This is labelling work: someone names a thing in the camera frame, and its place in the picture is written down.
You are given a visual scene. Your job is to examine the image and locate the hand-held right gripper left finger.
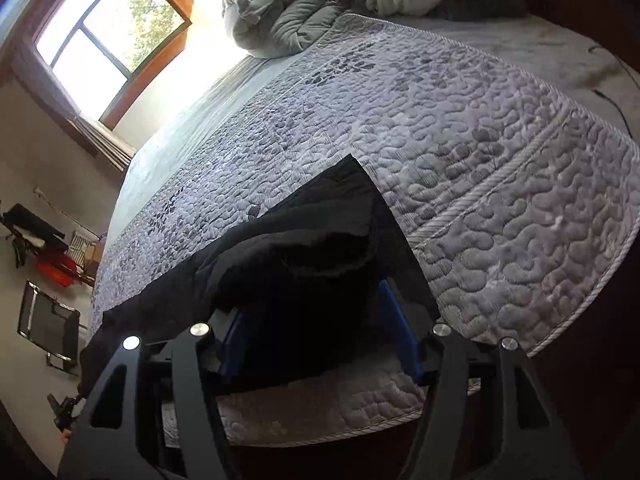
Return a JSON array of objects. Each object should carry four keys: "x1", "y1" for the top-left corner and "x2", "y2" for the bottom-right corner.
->
[{"x1": 57, "y1": 310, "x2": 251, "y2": 480}]

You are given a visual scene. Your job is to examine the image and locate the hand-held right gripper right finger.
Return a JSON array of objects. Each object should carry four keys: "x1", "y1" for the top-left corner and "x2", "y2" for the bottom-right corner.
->
[{"x1": 377, "y1": 280, "x2": 586, "y2": 480}]

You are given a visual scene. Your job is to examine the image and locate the black pants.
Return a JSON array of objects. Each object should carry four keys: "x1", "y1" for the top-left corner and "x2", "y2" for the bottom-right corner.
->
[{"x1": 80, "y1": 155, "x2": 441, "y2": 396}]

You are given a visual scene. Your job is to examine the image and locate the black mesh office chair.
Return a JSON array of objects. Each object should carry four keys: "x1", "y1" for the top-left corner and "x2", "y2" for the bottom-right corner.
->
[{"x1": 17, "y1": 280, "x2": 81, "y2": 373}]

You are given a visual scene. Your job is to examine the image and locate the red bag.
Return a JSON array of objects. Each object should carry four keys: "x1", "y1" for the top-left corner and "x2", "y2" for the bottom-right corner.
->
[{"x1": 36, "y1": 254, "x2": 76, "y2": 287}]

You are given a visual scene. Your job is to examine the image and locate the cardboard box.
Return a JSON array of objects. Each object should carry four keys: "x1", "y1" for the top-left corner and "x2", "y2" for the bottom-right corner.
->
[{"x1": 82, "y1": 247, "x2": 101, "y2": 286}]

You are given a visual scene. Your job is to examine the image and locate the striped bag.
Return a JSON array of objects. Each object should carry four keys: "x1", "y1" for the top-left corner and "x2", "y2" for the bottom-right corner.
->
[{"x1": 67, "y1": 230, "x2": 95, "y2": 263}]

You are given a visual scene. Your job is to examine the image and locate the black hanging garment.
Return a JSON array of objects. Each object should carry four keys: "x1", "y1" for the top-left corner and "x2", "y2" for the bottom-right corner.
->
[{"x1": 2, "y1": 203, "x2": 67, "y2": 253}]

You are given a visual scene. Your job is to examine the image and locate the purple quilted bedspread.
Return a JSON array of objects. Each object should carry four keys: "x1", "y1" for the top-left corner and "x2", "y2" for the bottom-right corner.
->
[{"x1": 87, "y1": 12, "x2": 640, "y2": 448}]

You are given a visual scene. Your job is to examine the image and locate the grey curtain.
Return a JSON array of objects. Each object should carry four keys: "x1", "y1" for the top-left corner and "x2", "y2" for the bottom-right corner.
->
[{"x1": 75, "y1": 115, "x2": 138, "y2": 173}]

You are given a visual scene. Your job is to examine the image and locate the grey folded comforter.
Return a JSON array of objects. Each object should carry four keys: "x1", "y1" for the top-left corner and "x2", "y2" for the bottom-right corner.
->
[{"x1": 222, "y1": 0, "x2": 401, "y2": 58}]

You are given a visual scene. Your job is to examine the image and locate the wooden framed window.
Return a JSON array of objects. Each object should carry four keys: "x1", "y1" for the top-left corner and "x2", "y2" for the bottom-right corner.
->
[{"x1": 10, "y1": 0, "x2": 193, "y2": 131}]

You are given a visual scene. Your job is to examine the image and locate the dark grey cloth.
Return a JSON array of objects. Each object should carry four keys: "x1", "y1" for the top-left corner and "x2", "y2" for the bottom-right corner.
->
[{"x1": 440, "y1": 0, "x2": 528, "y2": 21}]

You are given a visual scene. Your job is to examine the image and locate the black cable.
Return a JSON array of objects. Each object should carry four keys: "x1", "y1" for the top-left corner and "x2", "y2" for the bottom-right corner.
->
[{"x1": 589, "y1": 46, "x2": 640, "y2": 128}]

